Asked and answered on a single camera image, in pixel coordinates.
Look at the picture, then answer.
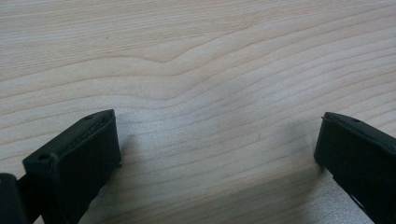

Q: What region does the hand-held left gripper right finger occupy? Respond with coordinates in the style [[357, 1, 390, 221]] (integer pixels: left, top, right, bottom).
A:
[[313, 111, 396, 224]]

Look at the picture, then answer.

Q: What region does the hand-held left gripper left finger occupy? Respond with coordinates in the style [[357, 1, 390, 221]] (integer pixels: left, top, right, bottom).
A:
[[21, 108, 122, 224]]

